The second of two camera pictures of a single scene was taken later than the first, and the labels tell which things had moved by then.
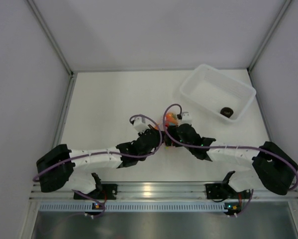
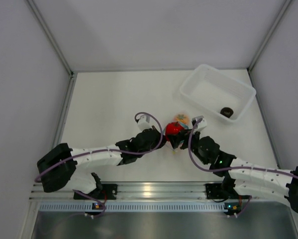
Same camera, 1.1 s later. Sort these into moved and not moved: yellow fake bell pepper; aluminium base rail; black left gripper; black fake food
Moved: yellow fake bell pepper
Not moved: black fake food; aluminium base rail; black left gripper
